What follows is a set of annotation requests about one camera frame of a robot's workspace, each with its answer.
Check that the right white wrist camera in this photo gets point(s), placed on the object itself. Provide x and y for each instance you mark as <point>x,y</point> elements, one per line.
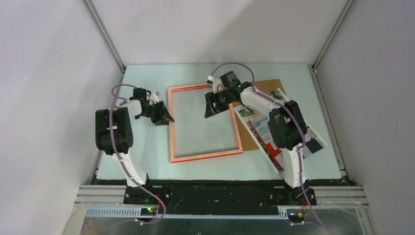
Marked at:
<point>215,83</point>

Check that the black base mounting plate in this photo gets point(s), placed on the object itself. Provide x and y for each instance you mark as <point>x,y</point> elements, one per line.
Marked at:
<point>155,191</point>

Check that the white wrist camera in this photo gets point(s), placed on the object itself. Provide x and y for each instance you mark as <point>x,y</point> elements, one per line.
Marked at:
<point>215,83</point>
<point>154,97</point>

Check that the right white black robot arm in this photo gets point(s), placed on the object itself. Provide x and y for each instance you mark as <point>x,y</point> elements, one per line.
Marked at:
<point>286,123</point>

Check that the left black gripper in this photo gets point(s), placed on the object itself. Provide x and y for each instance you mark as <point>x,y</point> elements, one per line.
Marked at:
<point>163,117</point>

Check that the colourful printed photo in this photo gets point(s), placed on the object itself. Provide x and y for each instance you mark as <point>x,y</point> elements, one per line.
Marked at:
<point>256,124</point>

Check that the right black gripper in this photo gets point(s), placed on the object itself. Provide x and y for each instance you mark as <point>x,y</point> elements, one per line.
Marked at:
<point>211,98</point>

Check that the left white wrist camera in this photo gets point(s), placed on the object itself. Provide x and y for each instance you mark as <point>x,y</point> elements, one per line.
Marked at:
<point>154,97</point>

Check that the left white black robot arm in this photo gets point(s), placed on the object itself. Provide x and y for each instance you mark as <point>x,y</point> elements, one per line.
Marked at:
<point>114,134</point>

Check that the orange wooden picture frame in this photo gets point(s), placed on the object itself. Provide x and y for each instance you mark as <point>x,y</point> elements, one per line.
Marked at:
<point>173,157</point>

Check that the clear acrylic sheet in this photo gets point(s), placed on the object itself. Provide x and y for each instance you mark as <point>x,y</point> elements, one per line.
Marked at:
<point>195,134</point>

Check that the aluminium front rail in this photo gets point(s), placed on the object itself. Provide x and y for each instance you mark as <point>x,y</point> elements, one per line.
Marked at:
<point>108,201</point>

